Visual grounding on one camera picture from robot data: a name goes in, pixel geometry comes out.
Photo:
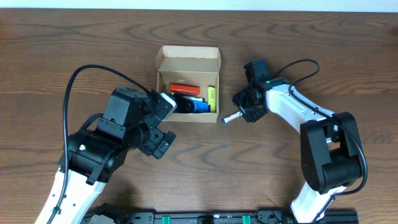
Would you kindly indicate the red stapler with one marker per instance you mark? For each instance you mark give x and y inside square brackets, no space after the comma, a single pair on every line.
[184,89]

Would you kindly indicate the blue magnetic whiteboard duster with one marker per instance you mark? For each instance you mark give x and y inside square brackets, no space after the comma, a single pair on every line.
[201,107]

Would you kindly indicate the yellow highlighter pen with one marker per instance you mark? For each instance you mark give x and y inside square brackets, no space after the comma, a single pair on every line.
[212,98]

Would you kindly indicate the black correction tape dispenser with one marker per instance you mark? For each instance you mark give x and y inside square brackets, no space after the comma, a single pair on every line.
[184,105]

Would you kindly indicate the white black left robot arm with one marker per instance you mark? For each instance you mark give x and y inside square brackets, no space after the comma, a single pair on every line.
[100,147]

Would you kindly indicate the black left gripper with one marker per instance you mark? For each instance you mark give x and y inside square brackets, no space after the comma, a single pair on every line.
[158,142]

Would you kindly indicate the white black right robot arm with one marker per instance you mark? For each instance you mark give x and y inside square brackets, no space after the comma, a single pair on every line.
[332,158]

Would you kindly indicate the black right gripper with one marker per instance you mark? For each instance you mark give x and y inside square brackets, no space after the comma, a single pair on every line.
[249,109]

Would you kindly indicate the blue capped whiteboard marker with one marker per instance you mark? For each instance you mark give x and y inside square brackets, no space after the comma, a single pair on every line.
[231,117]

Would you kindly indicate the brown cardboard box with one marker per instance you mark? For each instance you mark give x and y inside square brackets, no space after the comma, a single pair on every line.
[194,66]

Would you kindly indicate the black capped whiteboard marker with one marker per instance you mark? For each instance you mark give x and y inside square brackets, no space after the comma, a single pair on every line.
[195,98]

